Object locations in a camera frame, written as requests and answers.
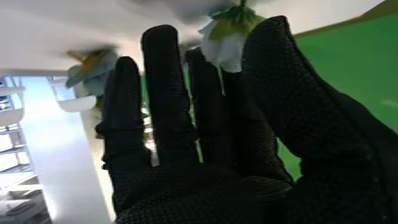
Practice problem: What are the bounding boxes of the white flower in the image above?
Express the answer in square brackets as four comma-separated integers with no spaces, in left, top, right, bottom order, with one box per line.
[197,0,267,74]

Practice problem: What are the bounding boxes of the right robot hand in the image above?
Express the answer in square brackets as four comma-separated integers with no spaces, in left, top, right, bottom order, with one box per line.
[96,15,398,224]

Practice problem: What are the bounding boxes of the blue flower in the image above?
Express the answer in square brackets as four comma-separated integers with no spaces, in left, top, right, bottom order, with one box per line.
[62,46,121,98]

